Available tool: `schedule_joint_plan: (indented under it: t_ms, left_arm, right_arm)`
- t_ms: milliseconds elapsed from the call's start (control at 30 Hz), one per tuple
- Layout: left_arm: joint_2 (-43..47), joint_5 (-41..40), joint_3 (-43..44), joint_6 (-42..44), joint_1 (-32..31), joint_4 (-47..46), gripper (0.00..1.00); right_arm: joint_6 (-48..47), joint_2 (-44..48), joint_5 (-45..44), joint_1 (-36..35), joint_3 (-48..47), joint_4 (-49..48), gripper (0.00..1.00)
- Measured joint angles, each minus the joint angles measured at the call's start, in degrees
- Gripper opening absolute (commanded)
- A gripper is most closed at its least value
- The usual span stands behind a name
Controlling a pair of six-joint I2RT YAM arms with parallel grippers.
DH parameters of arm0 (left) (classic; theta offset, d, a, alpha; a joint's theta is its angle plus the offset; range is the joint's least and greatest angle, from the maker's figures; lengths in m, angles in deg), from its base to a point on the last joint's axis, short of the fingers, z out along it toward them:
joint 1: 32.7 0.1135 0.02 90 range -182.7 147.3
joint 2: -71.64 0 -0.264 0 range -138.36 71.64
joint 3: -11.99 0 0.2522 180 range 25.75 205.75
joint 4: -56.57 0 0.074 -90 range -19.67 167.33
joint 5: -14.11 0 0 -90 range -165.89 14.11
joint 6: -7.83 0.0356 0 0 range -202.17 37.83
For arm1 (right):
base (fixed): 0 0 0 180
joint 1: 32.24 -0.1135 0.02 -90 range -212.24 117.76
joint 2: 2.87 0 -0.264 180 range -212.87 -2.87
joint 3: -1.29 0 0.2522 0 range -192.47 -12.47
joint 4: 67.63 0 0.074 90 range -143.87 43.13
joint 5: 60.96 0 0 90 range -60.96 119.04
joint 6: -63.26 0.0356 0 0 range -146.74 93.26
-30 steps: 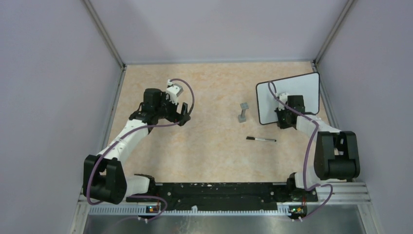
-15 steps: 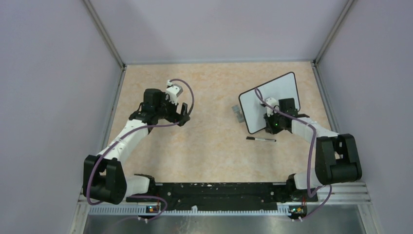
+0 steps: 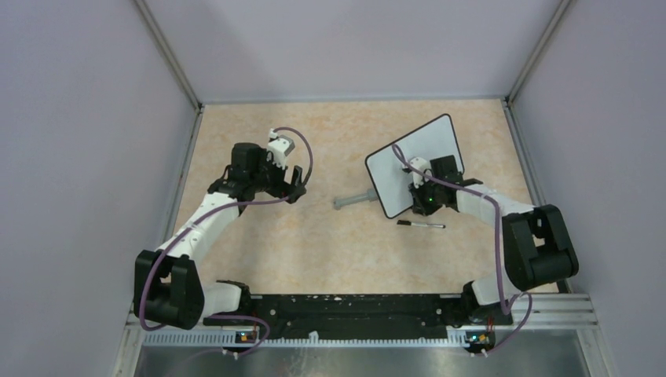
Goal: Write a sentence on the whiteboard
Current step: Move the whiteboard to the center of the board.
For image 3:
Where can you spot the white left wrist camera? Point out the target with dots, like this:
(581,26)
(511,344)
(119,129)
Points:
(278,149)

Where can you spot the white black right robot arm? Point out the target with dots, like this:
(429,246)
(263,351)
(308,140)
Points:
(531,243)

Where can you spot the white board with black frame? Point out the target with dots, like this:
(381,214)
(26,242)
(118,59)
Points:
(435,139)

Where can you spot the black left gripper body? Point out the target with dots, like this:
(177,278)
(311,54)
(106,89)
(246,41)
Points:
(269,177)

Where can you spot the black and white marker pen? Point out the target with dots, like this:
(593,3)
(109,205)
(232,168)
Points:
(420,224)

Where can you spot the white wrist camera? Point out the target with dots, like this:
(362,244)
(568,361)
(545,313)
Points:
(421,171)
(278,149)

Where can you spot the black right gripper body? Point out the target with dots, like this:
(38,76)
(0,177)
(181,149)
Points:
(427,196)

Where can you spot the white cable duct strip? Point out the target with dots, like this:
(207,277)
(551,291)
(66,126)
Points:
(231,339)

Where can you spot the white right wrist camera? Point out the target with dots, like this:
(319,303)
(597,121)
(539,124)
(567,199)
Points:
(421,171)

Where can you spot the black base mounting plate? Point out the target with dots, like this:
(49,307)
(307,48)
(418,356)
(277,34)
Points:
(361,317)

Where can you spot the grey plastic block rod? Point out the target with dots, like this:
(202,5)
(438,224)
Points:
(369,195)

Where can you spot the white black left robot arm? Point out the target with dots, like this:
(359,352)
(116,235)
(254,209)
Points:
(167,287)

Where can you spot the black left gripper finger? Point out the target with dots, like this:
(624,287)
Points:
(294,196)
(297,179)

